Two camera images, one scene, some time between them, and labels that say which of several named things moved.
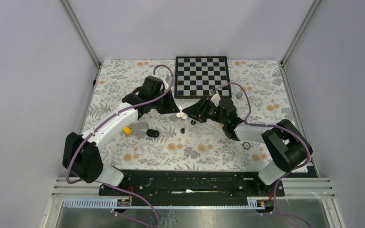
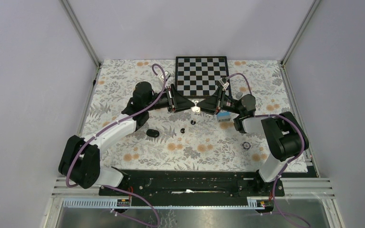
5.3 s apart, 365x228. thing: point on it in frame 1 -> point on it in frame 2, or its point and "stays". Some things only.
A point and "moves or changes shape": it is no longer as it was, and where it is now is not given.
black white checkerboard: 195,76 stays
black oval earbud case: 152,133 stays
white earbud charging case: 182,115 moves or changes shape
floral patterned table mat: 260,95 stays
